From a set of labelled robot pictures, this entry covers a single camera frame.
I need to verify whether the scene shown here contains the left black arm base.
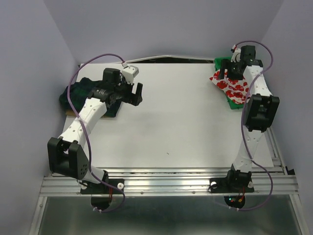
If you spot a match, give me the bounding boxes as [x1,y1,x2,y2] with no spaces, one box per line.
[77,171,126,213]

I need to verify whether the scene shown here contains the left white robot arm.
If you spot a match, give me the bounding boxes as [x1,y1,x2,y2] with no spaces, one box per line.
[47,66,143,193]

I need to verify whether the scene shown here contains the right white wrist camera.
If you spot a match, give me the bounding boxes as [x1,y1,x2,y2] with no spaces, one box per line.
[230,45,241,63]

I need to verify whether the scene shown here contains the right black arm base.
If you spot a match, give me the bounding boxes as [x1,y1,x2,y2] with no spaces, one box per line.
[208,169,254,209]

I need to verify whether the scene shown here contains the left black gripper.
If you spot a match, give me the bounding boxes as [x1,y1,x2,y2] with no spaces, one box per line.
[113,76,142,106]

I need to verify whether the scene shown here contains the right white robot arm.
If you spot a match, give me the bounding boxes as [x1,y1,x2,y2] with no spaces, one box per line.
[214,45,280,193]

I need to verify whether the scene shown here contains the dark green plaid skirt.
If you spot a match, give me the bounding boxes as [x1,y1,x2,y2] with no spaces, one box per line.
[59,77,121,118]

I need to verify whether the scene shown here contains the aluminium mounting rail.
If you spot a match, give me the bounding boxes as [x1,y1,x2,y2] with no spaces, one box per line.
[40,167,299,197]

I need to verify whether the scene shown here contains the red poppy floral skirt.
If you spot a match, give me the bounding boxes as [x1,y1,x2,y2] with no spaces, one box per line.
[209,70,249,105]

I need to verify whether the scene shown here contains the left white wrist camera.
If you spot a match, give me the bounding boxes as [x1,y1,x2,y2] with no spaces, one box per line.
[121,66,139,84]

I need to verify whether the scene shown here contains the green plastic bin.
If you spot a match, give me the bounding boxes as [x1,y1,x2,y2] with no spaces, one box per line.
[214,57,244,110]

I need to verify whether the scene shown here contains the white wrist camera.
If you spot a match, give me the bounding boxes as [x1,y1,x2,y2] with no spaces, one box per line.
[230,45,241,63]
[121,66,139,84]

